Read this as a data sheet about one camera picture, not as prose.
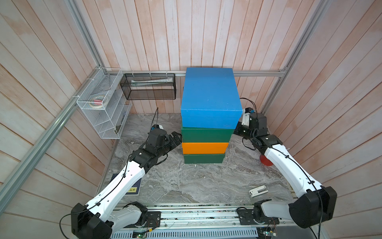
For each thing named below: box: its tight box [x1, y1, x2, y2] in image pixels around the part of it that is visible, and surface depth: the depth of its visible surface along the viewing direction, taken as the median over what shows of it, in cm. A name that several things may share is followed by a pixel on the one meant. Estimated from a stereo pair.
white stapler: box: [248, 185, 269, 198], surface depth 82 cm
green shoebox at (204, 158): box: [183, 153, 226, 164], surface depth 94 cm
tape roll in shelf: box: [89, 96, 104, 109], surface depth 74 cm
